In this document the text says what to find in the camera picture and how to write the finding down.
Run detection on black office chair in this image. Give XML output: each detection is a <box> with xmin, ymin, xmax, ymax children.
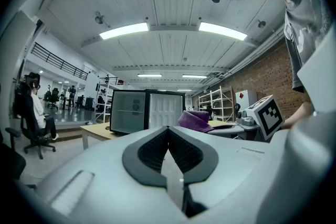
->
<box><xmin>13</xmin><ymin>82</ymin><xmax>57</xmax><ymax>160</ymax></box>
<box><xmin>44</xmin><ymin>88</ymin><xmax>60</xmax><ymax>110</ymax></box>

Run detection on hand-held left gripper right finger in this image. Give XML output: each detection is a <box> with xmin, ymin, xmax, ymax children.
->
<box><xmin>168</xmin><ymin>125</ymin><xmax>219</xmax><ymax>185</ymax></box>

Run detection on loaded white shelving unit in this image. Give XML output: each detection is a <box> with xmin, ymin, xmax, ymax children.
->
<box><xmin>93</xmin><ymin>80</ymin><xmax>114</xmax><ymax>124</ymax></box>

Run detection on brown steps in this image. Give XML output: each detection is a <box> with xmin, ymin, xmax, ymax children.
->
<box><xmin>56</xmin><ymin>123</ymin><xmax>88</xmax><ymax>143</ymax></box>

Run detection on person's right forearm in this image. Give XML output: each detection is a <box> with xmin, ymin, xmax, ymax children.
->
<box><xmin>282</xmin><ymin>101</ymin><xmax>314</xmax><ymax>130</ymax></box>

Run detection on black mini fridge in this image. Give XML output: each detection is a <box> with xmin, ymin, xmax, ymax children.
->
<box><xmin>109</xmin><ymin>89</ymin><xmax>186</xmax><ymax>136</ymax></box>

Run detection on person's grey printed t-shirt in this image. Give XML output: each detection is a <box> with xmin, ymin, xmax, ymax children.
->
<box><xmin>272</xmin><ymin>0</ymin><xmax>334</xmax><ymax>94</ymax></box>

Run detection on purple cleaning cloth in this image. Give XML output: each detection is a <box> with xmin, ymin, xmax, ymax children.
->
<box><xmin>177</xmin><ymin>110</ymin><xmax>214</xmax><ymax>135</ymax></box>

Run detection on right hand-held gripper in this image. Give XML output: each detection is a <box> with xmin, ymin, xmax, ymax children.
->
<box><xmin>208</xmin><ymin>94</ymin><xmax>285</xmax><ymax>142</ymax></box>

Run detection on empty white shelving unit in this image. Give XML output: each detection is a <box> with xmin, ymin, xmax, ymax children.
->
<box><xmin>198</xmin><ymin>86</ymin><xmax>235</xmax><ymax>123</ymax></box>

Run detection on black balcony railing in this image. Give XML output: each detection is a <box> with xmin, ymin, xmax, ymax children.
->
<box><xmin>30</xmin><ymin>42</ymin><xmax>89</xmax><ymax>81</ymax></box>

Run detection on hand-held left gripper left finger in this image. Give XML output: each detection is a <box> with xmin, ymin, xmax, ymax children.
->
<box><xmin>122</xmin><ymin>125</ymin><xmax>169</xmax><ymax>188</ymax></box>

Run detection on white cabinet with red mark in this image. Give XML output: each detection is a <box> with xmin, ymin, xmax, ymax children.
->
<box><xmin>235</xmin><ymin>89</ymin><xmax>258</xmax><ymax>111</ymax></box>

